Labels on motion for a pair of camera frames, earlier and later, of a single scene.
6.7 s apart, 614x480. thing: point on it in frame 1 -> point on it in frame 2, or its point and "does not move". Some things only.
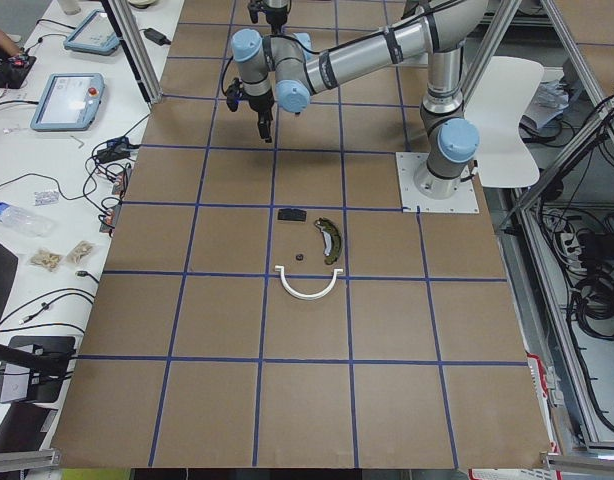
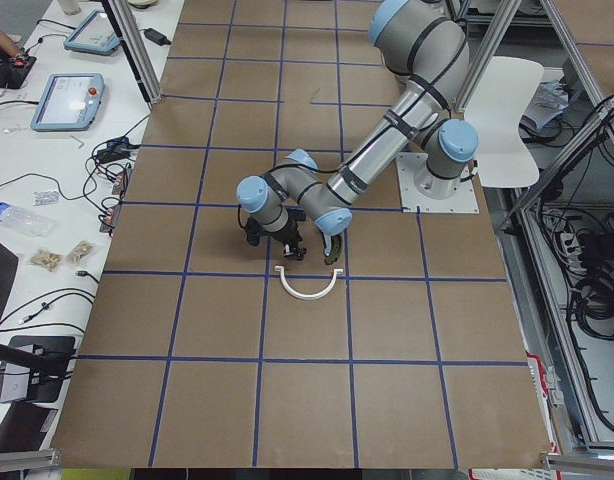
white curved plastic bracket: (311, 297) does not move
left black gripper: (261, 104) -> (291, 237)
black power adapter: (155, 36) does not move
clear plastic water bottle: (29, 223) does not move
